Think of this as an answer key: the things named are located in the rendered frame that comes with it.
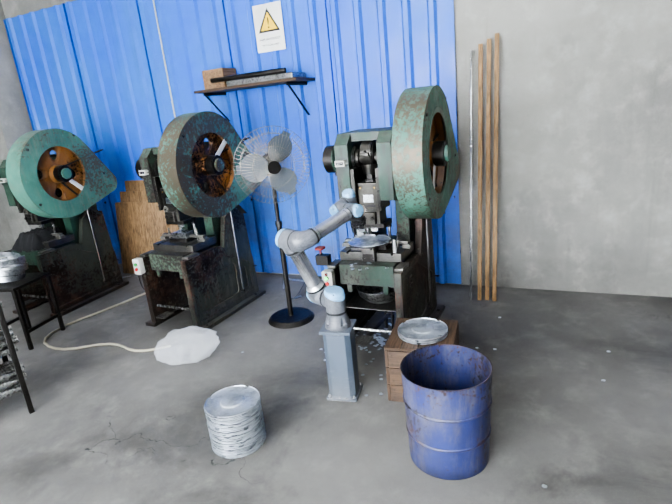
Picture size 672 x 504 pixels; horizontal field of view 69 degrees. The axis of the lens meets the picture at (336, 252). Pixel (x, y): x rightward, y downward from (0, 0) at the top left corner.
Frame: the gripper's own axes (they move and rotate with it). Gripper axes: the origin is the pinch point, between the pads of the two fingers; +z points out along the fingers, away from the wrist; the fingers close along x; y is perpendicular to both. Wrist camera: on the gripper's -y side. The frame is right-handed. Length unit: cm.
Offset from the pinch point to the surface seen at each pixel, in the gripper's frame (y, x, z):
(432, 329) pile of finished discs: 51, -46, 33
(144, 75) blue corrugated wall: -281, 202, -56
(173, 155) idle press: -133, 27, -54
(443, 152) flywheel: 54, 39, -34
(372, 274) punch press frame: 5.6, -5.9, 28.6
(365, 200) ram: 0.1, 28.1, -7.6
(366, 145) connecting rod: 4, 45, -39
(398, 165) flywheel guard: 33, 8, -46
